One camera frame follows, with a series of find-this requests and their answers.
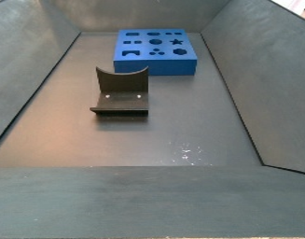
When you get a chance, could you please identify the black curved holder stand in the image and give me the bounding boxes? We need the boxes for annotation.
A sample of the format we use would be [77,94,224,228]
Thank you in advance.
[89,68,149,114]

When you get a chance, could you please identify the blue foam shape board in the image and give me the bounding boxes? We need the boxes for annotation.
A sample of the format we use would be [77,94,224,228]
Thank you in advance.
[113,29,198,76]

